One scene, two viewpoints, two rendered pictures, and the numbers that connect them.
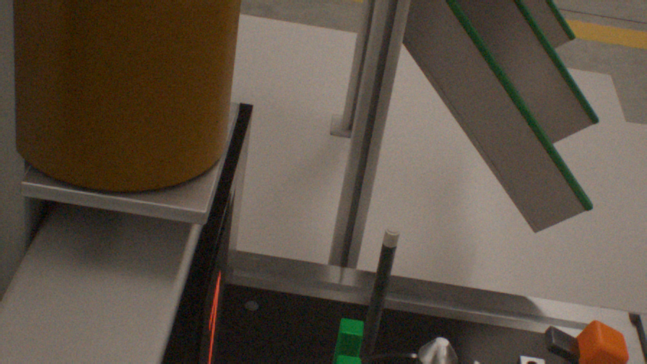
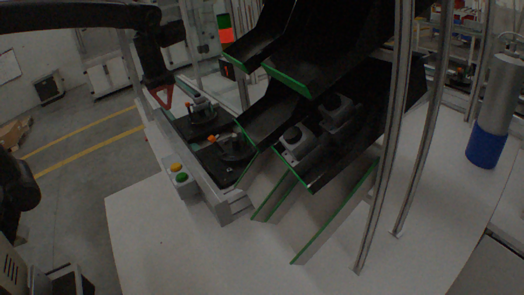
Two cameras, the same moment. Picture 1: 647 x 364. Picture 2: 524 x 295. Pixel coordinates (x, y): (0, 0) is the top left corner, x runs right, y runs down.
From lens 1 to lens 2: 1.16 m
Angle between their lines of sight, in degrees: 108
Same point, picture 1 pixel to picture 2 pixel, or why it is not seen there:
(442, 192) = (310, 265)
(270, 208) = not seen: hidden behind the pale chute
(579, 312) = (230, 194)
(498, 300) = not seen: hidden behind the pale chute
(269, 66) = (409, 268)
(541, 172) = (245, 177)
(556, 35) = (296, 260)
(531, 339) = (233, 178)
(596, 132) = not seen: outside the picture
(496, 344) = (238, 173)
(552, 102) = (264, 211)
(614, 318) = (223, 198)
